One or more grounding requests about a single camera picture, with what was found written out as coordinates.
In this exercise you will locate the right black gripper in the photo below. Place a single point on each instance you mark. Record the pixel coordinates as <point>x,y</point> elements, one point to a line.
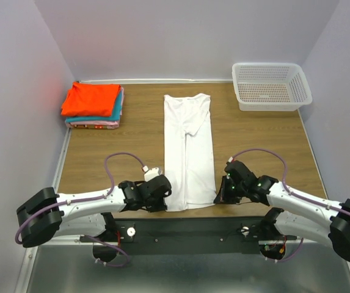
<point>220,198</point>

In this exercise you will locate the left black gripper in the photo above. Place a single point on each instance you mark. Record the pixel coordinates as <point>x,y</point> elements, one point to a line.
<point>160,206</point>

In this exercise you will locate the white t shirt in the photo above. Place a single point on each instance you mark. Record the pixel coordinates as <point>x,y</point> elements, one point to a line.
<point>188,152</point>

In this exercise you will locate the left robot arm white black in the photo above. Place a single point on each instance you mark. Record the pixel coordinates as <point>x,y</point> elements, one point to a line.
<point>47,214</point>

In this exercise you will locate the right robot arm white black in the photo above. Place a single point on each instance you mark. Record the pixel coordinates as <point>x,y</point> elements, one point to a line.
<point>292,212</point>

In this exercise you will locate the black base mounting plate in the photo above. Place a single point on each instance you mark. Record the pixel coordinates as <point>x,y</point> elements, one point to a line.
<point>189,236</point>

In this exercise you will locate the pink folded t shirt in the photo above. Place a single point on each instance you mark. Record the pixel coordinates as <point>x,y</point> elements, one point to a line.
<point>96,124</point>

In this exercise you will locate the teal folded t shirt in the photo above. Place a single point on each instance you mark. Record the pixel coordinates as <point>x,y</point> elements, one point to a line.
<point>115,116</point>

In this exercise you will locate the orange folded t shirt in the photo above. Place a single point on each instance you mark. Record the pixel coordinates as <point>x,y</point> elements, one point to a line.
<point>90,100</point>

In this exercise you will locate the white back edge strip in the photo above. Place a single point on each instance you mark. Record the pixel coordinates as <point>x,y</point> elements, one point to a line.
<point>156,81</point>

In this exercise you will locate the white plastic basket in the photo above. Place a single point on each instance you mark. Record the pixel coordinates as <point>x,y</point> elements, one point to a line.
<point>263,86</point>

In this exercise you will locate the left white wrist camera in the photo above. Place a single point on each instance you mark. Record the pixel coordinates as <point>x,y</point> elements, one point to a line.
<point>150,173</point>

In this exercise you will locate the aluminium frame rail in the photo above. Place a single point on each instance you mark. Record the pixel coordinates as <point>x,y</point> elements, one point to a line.
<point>28,263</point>

